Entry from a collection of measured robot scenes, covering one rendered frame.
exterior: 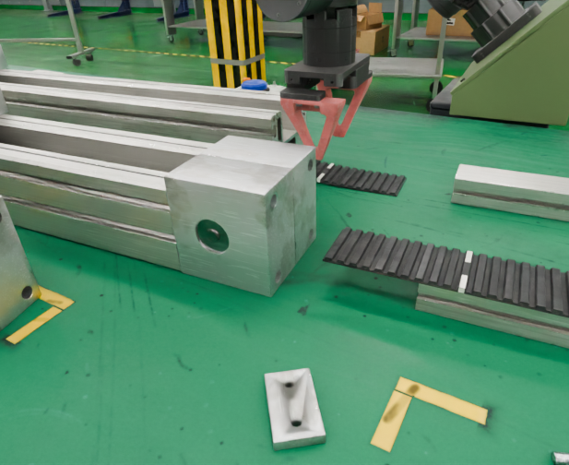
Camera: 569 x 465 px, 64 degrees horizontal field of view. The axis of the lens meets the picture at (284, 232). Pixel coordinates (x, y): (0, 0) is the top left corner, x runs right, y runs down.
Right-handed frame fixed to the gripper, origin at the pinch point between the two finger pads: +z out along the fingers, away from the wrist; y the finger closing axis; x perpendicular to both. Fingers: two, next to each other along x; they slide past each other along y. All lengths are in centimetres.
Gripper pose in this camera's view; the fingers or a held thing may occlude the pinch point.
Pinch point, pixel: (328, 140)
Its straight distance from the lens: 56.4
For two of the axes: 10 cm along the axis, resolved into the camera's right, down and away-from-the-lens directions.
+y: -4.3, 4.9, -7.6
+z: 0.4, 8.5, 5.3
